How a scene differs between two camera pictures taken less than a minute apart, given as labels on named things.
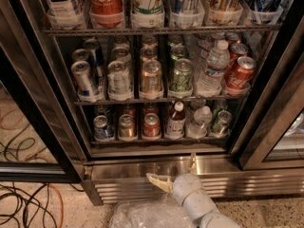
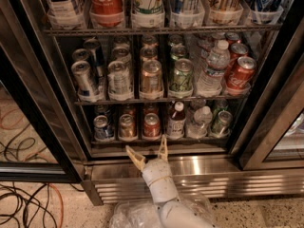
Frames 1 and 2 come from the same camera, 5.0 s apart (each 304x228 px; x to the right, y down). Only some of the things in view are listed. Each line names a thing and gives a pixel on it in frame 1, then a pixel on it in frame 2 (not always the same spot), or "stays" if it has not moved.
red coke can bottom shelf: [151, 126] stays
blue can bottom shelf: [101, 129] stays
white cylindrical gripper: [187, 185] to [154, 170]
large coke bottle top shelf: [105, 6] stays
